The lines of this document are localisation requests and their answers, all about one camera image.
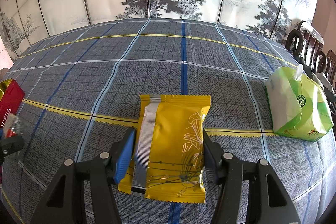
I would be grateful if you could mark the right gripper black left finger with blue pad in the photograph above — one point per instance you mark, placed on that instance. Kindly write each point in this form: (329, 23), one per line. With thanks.
(63, 200)

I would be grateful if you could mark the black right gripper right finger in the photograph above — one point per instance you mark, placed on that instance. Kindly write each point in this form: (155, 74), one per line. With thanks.
(268, 200)

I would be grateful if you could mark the yellow Wanjiyuan snack packet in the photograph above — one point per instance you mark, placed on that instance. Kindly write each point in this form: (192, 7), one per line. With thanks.
(168, 156)

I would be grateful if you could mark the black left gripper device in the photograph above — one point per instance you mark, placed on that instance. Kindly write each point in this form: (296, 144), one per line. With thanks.
(10, 145)

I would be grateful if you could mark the green white tissue pack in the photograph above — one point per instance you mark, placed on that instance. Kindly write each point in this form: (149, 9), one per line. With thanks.
(298, 105)

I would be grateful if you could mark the gold toffee tin, red sides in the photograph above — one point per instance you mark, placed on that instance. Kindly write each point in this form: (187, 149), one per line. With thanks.
(11, 97)

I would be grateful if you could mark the grey blue plaid tablecloth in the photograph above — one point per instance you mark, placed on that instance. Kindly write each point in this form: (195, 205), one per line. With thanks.
(82, 90)

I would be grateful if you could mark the dark wooden chair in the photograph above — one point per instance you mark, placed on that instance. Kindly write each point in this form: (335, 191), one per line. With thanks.
(306, 46)

